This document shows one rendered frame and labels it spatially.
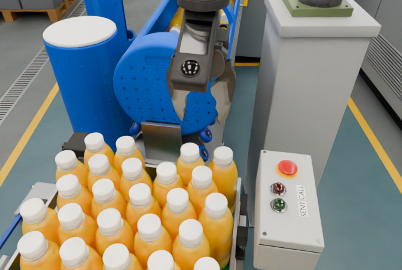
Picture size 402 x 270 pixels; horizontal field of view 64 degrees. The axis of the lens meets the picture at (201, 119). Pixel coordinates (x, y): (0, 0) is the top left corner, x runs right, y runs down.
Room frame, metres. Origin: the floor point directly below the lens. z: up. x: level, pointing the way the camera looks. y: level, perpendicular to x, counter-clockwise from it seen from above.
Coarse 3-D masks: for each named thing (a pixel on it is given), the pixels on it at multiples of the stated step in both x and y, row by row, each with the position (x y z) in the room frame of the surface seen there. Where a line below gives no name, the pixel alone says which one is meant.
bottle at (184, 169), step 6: (180, 156) 0.48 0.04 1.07; (180, 162) 0.47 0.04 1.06; (186, 162) 0.46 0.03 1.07; (192, 162) 0.46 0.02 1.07; (198, 162) 0.47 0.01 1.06; (180, 168) 0.46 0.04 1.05; (186, 168) 0.46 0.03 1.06; (192, 168) 0.46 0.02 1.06; (180, 174) 0.46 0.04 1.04; (186, 174) 0.45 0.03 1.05; (186, 180) 0.45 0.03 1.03; (186, 186) 0.45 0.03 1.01
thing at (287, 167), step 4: (284, 160) 0.43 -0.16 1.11; (288, 160) 0.43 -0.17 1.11; (280, 164) 0.42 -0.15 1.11; (284, 164) 0.42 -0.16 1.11; (288, 164) 0.42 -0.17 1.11; (292, 164) 0.42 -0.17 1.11; (280, 168) 0.41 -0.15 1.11; (284, 168) 0.41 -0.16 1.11; (288, 168) 0.41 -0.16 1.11; (292, 168) 0.41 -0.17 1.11; (296, 168) 0.41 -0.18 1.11; (284, 172) 0.40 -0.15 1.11; (288, 172) 0.40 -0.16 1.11; (292, 172) 0.40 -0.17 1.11
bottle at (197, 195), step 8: (192, 184) 0.41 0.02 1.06; (208, 184) 0.40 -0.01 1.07; (216, 184) 0.42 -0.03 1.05; (192, 192) 0.40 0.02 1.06; (200, 192) 0.39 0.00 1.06; (208, 192) 0.39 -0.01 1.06; (216, 192) 0.40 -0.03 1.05; (192, 200) 0.39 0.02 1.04; (200, 200) 0.38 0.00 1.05; (200, 208) 0.38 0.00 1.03
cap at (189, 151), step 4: (184, 144) 0.49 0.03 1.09; (188, 144) 0.49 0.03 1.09; (192, 144) 0.49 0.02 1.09; (184, 148) 0.48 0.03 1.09; (188, 148) 0.48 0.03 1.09; (192, 148) 0.48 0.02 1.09; (196, 148) 0.48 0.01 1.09; (184, 152) 0.47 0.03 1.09; (188, 152) 0.47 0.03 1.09; (192, 152) 0.47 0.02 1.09; (196, 152) 0.47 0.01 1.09; (184, 156) 0.46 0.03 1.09; (188, 156) 0.46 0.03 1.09; (192, 156) 0.46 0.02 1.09; (196, 156) 0.47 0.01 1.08; (188, 160) 0.46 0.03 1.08; (192, 160) 0.46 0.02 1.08
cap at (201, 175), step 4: (196, 168) 0.42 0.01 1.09; (200, 168) 0.43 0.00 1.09; (204, 168) 0.43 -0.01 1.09; (208, 168) 0.42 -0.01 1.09; (192, 172) 0.41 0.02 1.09; (196, 172) 0.41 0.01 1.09; (200, 172) 0.41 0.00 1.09; (204, 172) 0.41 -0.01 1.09; (208, 172) 0.41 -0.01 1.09; (192, 176) 0.41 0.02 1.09; (196, 176) 0.41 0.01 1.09; (200, 176) 0.41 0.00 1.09; (204, 176) 0.41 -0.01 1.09; (208, 176) 0.41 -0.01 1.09; (196, 180) 0.40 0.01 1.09; (200, 180) 0.40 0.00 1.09; (204, 180) 0.40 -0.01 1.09; (208, 180) 0.40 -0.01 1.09; (196, 184) 0.40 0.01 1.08; (200, 184) 0.39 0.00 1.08; (204, 184) 0.40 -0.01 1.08
